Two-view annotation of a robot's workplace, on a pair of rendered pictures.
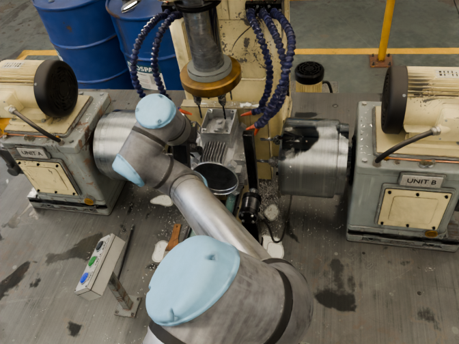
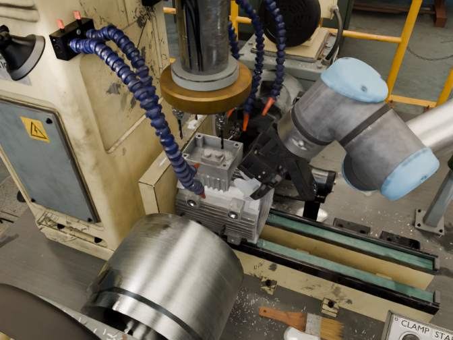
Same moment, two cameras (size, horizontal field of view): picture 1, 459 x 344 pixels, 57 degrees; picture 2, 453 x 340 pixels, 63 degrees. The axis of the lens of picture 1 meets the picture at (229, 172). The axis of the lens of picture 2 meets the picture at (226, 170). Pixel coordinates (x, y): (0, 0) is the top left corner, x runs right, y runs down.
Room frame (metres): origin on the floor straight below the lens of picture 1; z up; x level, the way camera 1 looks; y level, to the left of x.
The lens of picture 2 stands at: (0.98, 0.65, 1.68)
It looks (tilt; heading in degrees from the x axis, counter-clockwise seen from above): 43 degrees down; 274
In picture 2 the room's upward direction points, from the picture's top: 1 degrees counter-clockwise
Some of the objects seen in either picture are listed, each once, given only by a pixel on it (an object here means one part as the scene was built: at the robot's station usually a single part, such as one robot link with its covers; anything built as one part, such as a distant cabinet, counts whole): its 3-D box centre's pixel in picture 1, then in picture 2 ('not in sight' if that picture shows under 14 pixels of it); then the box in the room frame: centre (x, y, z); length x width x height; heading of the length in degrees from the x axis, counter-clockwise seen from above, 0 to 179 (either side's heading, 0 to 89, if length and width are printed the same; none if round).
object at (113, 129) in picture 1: (123, 145); (152, 316); (1.14, 0.35, 1.04); 0.37 x 0.25 x 0.25; 71
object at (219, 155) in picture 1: (220, 157); (228, 193); (1.02, 0.02, 1.02); 0.20 x 0.19 x 0.19; 162
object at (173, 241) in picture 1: (172, 248); (300, 321); (0.84, 0.24, 0.80); 0.21 x 0.05 x 0.01; 167
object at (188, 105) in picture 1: (231, 134); (173, 189); (1.17, -0.03, 0.97); 0.30 x 0.11 x 0.34; 71
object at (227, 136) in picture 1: (219, 128); (212, 161); (1.06, 0.01, 1.11); 0.12 x 0.11 x 0.07; 162
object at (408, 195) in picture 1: (406, 175); (287, 88); (0.83, -0.54, 0.99); 0.35 x 0.31 x 0.37; 71
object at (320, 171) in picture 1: (321, 158); (266, 114); (0.92, -0.30, 1.04); 0.41 x 0.25 x 0.25; 71
